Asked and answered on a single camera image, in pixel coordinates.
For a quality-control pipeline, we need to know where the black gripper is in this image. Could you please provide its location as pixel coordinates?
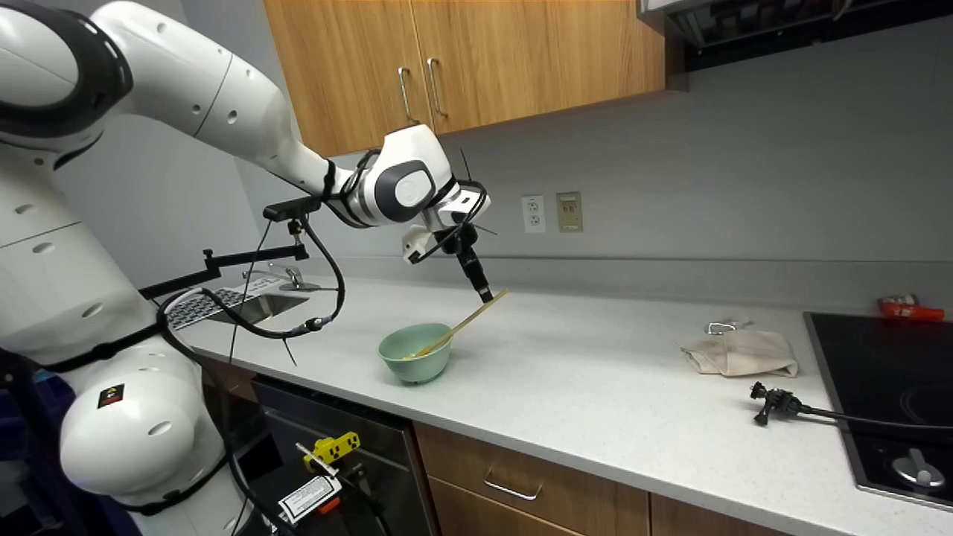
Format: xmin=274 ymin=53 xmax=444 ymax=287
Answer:
xmin=431 ymin=181 xmax=498 ymax=305

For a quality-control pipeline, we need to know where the wooden spatula with yellow head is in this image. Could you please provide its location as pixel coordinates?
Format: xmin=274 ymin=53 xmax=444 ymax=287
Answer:
xmin=411 ymin=293 xmax=508 ymax=365

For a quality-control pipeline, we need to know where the green bowl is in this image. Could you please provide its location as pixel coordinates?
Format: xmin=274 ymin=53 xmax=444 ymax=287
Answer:
xmin=374 ymin=320 xmax=457 ymax=388

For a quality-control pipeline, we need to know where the black dishwasher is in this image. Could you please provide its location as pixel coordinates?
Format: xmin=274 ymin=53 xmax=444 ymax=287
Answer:
xmin=250 ymin=374 xmax=440 ymax=536

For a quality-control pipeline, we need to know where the yellow tagged device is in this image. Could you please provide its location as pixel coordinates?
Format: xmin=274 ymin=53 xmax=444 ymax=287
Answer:
xmin=310 ymin=430 xmax=365 ymax=472

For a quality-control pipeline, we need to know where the wooden cabinet door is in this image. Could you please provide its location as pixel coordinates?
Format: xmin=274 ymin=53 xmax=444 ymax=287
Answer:
xmin=408 ymin=0 xmax=669 ymax=140
xmin=258 ymin=0 xmax=422 ymax=161

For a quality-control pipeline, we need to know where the wooden drawer front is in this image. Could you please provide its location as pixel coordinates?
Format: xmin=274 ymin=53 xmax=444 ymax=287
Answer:
xmin=411 ymin=424 xmax=656 ymax=536

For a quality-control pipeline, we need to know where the clear plastic wrapper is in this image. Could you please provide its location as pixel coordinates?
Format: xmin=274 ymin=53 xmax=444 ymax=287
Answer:
xmin=703 ymin=315 xmax=760 ymax=338

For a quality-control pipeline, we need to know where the white handheld device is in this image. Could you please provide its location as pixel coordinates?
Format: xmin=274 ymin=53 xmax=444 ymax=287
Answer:
xmin=274 ymin=475 xmax=346 ymax=528

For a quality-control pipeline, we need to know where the beige cloth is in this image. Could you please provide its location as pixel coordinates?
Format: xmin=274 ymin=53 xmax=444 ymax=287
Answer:
xmin=678 ymin=324 xmax=803 ymax=381

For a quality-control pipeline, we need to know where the wooden lower cabinet front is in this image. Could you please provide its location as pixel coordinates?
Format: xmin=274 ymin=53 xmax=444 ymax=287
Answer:
xmin=648 ymin=491 xmax=792 ymax=536

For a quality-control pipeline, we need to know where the dark range hood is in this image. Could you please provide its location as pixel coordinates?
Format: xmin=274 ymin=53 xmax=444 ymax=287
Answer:
xmin=636 ymin=0 xmax=953 ymax=76

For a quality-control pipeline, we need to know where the red small object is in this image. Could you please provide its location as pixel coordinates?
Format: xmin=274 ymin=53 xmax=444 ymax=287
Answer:
xmin=874 ymin=293 xmax=950 ymax=324

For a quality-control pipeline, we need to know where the black cooktop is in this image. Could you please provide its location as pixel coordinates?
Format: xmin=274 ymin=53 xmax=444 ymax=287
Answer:
xmin=801 ymin=309 xmax=953 ymax=516

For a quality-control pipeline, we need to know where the dark blue fabric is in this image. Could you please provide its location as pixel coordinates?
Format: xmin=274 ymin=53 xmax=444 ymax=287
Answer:
xmin=0 ymin=342 xmax=131 ymax=536

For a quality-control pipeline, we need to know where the silver cooktop knob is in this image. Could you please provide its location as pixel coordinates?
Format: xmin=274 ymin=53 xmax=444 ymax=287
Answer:
xmin=888 ymin=448 xmax=950 ymax=491

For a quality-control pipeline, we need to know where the white wall outlet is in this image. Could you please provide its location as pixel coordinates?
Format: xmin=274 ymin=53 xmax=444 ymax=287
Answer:
xmin=517 ymin=192 xmax=551 ymax=240

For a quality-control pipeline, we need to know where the beige wall switch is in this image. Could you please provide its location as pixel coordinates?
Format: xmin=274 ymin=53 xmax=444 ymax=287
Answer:
xmin=554 ymin=187 xmax=587 ymax=235

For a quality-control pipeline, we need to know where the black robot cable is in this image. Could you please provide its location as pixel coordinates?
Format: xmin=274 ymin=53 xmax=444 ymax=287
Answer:
xmin=154 ymin=213 xmax=347 ymax=345

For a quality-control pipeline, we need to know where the silver cabinet door handle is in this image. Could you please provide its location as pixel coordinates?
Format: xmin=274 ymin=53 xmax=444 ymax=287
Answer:
xmin=422 ymin=53 xmax=453 ymax=129
xmin=393 ymin=62 xmax=419 ymax=129

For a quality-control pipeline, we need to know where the silver drawer handle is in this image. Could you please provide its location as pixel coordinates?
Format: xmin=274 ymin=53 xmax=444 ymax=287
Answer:
xmin=480 ymin=476 xmax=548 ymax=506

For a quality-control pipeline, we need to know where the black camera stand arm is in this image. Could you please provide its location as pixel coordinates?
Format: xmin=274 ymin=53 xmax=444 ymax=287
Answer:
xmin=136 ymin=193 xmax=328 ymax=301

